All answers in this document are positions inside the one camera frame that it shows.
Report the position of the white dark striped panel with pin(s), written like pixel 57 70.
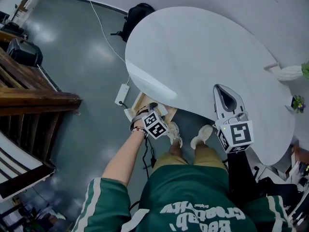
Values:
pixel 12 158

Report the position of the person's left forearm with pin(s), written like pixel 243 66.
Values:
pixel 120 158

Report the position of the person's leg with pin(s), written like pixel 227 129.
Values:
pixel 175 150
pixel 201 149

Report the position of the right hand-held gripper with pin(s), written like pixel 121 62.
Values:
pixel 237 134

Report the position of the person's right white sneaker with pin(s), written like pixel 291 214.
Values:
pixel 201 135

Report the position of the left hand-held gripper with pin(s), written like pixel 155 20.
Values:
pixel 155 126

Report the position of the person's left leg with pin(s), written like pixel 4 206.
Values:
pixel 175 150

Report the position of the person's right leg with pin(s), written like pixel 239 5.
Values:
pixel 201 149

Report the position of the white power strip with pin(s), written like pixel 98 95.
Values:
pixel 122 94

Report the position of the person's white sneaker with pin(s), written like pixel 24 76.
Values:
pixel 173 132
pixel 201 135

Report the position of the white oval table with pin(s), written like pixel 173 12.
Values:
pixel 193 57

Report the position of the white ribbed vase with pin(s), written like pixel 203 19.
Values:
pixel 289 73

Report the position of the black bag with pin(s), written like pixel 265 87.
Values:
pixel 24 52

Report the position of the brown wooden staircase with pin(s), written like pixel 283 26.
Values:
pixel 31 93

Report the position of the person's green striped jersey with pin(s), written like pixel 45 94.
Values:
pixel 181 197

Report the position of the person's khaki shorts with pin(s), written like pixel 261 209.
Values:
pixel 169 158

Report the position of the black backpack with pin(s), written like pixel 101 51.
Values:
pixel 137 18

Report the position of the purple flower potted plant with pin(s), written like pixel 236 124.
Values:
pixel 298 104

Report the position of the person's right forearm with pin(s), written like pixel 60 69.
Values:
pixel 239 173

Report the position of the person's left white sneaker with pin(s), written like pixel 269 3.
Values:
pixel 173 132

